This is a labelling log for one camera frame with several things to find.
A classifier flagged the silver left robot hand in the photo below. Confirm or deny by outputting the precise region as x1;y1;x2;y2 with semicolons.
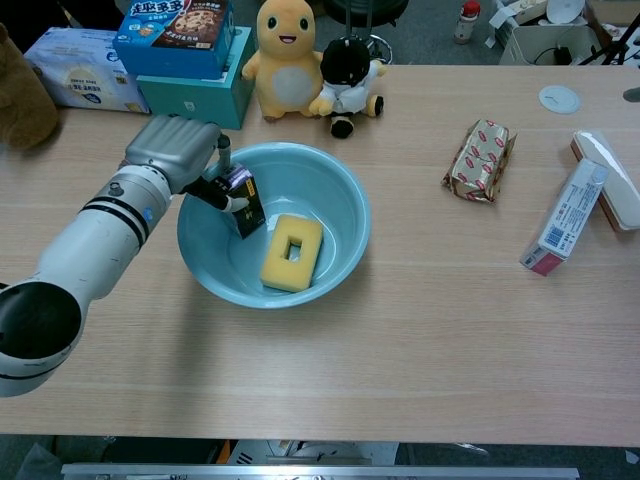
117;114;250;214

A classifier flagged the small black carton box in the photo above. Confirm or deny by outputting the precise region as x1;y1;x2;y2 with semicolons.
212;163;267;240

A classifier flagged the long floral print box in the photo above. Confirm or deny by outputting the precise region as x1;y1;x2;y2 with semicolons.
519;158;611;277

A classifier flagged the light blue plastic basin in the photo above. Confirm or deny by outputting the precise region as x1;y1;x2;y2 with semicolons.
176;142;373;310

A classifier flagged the gold foil snack pack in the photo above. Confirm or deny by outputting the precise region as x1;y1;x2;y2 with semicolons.
440;118;518;206

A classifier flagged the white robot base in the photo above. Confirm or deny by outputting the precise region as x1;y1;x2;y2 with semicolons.
227;439;397;466

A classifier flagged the black tripod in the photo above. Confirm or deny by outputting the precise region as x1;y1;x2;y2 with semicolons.
579;29;640;66

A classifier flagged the teal cardboard box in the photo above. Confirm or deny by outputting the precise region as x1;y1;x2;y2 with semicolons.
136;25;256;131

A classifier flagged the blue cookie box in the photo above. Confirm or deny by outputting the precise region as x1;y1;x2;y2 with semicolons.
112;0;236;81

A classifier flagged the white and pink flat case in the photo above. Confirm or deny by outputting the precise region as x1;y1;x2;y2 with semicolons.
570;129;640;234

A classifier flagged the white dish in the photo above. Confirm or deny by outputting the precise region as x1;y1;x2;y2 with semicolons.
544;0;586;25

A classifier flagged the white cardboard box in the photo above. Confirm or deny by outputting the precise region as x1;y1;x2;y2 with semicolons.
498;24;609;66

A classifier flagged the white tissue pack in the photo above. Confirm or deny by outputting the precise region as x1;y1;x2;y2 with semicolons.
23;27;151;115

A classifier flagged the yellow plush dinosaur toy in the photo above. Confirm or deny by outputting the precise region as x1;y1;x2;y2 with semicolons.
241;0;326;123

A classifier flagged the yellow sponge with rectangular hole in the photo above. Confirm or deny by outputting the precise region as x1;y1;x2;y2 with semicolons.
259;213;325;292

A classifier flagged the brown plush toy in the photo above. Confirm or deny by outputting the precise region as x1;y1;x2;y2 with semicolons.
0;22;63;152

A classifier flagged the red and white bottle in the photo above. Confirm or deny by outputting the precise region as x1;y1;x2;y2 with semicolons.
453;0;482;45

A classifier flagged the black and white plush doll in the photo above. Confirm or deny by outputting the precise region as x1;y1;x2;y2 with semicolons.
308;37;388;140

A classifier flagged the black stool with chrome base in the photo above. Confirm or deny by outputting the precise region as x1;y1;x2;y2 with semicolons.
322;0;411;65

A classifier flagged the grey round cable grommet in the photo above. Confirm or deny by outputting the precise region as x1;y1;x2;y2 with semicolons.
538;84;582;116

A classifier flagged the aluminium rail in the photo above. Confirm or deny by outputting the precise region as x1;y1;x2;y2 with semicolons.
60;463;581;480

